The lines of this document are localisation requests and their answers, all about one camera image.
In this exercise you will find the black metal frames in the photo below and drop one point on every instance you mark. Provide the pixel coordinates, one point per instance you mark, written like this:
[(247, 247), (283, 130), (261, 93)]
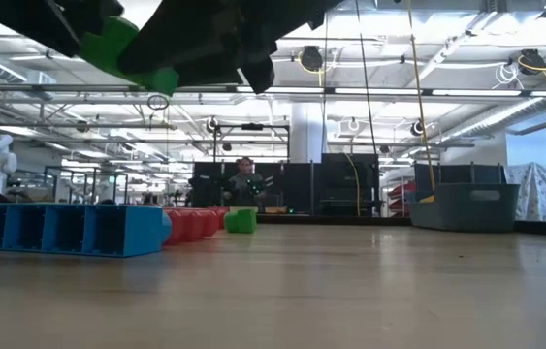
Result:
[(83, 168)]

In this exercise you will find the white building column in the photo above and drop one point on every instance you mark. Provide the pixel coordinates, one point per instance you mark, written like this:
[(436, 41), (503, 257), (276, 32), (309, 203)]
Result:
[(309, 131)]

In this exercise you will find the green two-stud block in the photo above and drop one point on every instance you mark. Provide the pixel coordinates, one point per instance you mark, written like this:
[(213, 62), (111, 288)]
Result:
[(241, 221)]

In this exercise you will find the overhead light rail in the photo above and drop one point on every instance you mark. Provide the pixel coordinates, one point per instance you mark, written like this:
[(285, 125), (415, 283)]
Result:
[(398, 90)]

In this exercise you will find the grey-blue plastic bin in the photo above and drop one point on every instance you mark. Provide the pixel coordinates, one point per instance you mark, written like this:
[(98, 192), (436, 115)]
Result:
[(461, 213)]

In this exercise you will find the blue four-stud block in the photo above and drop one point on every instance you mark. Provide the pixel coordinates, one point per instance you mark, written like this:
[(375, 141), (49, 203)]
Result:
[(141, 232)]

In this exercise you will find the red stacked bins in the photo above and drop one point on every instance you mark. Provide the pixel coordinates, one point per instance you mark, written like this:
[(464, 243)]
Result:
[(401, 196)]

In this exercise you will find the dark partition panel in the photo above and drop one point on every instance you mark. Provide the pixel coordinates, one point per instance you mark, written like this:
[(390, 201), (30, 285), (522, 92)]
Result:
[(452, 174)]

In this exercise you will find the black partition screen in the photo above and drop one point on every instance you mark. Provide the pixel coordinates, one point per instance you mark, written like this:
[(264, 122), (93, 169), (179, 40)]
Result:
[(297, 184)]

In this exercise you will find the black gantry frame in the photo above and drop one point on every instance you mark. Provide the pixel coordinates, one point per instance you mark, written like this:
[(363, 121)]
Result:
[(252, 127)]

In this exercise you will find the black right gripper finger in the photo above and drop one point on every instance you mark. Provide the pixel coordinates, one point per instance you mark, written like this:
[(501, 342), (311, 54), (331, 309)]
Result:
[(166, 43)]

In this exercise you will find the person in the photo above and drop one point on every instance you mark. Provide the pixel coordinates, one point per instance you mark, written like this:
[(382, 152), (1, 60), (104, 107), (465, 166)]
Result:
[(246, 181)]

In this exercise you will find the patterned hanging cloth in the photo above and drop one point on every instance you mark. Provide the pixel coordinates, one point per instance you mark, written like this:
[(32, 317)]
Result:
[(534, 194)]

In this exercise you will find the red three-stud block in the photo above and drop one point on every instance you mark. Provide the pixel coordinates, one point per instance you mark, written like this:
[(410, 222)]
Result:
[(195, 225)]

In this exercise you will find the green four-stud block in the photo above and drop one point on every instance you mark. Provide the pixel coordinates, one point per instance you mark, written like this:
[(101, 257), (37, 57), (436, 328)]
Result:
[(107, 43)]

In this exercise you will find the black table frame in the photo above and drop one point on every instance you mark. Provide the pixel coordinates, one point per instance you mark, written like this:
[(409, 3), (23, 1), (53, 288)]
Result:
[(330, 219)]

